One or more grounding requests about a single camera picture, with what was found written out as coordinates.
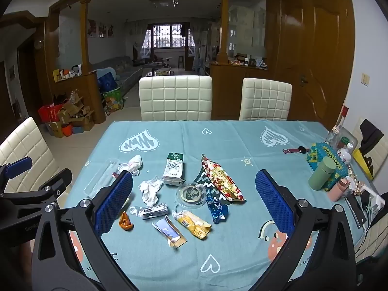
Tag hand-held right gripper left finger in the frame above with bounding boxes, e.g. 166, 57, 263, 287
30, 170, 134, 291

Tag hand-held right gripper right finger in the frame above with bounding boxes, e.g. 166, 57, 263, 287
255, 169, 357, 291

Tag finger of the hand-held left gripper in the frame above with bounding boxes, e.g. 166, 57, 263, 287
0, 157, 33, 190
0, 169, 73, 204

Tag orange peel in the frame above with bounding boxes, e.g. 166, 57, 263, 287
118, 210, 134, 230

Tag clear plastic tray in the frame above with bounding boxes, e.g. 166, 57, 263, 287
84, 158, 121, 197

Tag white tissue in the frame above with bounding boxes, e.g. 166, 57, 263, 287
139, 176, 164, 207

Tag silver wrapper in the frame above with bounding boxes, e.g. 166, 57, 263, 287
130, 202, 169, 220

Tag small white tissue ball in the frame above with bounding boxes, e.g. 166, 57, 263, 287
127, 155, 143, 176

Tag red gold snack wrapper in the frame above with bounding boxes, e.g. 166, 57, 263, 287
201, 154, 247, 203

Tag blue foil wrapper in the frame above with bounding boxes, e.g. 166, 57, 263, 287
207, 196, 229, 224

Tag blue white tube wrapper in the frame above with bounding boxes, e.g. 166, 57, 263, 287
152, 215, 187, 250

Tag green white milk carton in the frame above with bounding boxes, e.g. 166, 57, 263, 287
162, 152, 186, 186

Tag clear round plastic lid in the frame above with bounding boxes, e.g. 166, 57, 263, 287
176, 182, 208, 210

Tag yellow snack wrapper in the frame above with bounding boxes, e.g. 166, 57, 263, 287
172, 210, 212, 239

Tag green thermos bottle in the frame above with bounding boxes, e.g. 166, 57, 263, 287
308, 157, 338, 190

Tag red bag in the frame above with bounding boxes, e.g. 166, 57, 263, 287
38, 104, 64, 124

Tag pink bottle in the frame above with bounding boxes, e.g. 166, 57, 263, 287
328, 177, 350, 202

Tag blue printed tablecloth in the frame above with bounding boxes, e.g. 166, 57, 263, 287
65, 119, 375, 291

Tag pile of cardboard boxes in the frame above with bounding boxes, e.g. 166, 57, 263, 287
45, 90, 96, 138

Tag black phone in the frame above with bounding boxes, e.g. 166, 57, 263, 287
346, 192, 367, 228

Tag white plastic bottle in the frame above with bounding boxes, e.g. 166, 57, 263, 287
336, 143, 354, 164

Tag clear glass bottle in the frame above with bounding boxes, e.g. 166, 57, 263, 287
325, 117, 346, 146

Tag dark wooden door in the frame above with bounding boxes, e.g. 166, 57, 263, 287
16, 36, 46, 119

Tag wooden partition cabinet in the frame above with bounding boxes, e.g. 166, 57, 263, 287
210, 61, 275, 120
54, 70, 106, 125

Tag yellow bag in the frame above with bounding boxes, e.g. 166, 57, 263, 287
352, 148, 375, 179

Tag colourful printed bag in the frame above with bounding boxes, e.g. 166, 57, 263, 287
102, 87, 125, 113

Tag white power strip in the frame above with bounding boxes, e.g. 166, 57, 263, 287
358, 188, 385, 216

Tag blue bag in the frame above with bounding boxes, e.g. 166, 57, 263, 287
97, 67, 118, 92

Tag black cloth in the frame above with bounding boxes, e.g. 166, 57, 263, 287
358, 119, 384, 155

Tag grey sofa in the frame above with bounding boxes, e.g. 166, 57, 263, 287
91, 55, 144, 97

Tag coffee table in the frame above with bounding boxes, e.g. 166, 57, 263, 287
142, 67, 173, 78

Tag brown wooden door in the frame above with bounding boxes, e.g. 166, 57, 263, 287
274, 0, 356, 131

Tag patterned curtain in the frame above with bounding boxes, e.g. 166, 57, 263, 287
129, 21, 152, 61
188, 21, 202, 58

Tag white air conditioner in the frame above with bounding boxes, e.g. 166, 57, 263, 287
197, 30, 210, 64

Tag barred window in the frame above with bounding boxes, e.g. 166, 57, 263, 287
147, 24, 196, 49

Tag ceiling light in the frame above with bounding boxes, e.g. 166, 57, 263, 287
149, 0, 179, 9

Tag wall art panels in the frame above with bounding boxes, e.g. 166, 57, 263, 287
88, 20, 115, 38

